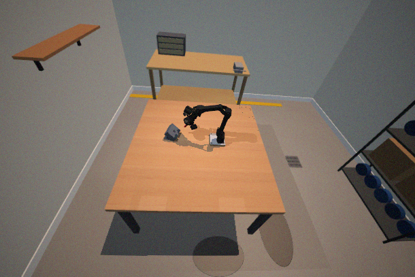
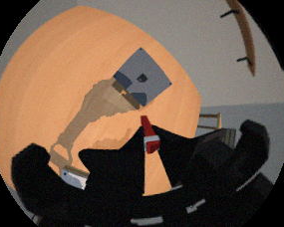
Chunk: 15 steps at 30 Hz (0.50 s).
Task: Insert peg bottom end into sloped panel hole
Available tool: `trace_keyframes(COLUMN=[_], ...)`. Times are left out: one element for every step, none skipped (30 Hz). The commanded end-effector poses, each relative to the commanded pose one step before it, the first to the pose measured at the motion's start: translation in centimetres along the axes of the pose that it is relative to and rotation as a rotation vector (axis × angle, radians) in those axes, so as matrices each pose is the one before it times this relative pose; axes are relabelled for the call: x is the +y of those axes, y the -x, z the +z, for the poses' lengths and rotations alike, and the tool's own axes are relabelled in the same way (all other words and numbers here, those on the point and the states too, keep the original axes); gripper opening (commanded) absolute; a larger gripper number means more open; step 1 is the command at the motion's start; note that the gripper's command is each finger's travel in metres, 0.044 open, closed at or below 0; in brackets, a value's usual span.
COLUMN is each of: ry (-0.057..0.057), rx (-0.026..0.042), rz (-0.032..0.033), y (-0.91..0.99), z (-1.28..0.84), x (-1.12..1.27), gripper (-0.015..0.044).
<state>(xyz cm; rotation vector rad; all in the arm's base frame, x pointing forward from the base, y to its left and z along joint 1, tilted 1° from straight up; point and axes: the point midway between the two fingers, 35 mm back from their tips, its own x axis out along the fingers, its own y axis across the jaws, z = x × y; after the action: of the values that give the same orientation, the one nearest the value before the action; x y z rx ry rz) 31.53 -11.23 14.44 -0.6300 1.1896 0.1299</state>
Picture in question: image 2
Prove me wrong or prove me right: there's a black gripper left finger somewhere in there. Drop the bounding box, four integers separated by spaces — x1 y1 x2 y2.
78 126 145 194

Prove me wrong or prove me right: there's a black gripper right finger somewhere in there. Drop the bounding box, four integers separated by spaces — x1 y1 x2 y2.
152 125 225 188

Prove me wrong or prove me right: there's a dark red peg with white band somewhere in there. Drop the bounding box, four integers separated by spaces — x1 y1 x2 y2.
141 115 160 154

